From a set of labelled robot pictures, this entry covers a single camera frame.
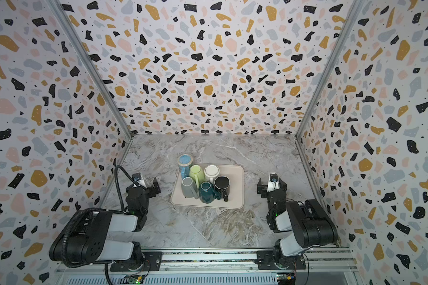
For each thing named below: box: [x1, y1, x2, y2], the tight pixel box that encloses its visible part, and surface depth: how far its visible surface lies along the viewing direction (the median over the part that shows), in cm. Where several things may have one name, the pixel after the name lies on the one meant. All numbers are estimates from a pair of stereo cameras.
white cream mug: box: [203, 164, 220, 183], surface depth 97 cm
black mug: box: [214, 175, 231, 202], surface depth 90 cm
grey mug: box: [181, 176, 200, 200], surface depth 89 cm
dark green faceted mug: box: [198, 180, 222, 204], surface depth 89 cm
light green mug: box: [189, 164, 205, 190], surface depth 94 cm
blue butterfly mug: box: [177, 153, 193, 180], surface depth 96 cm
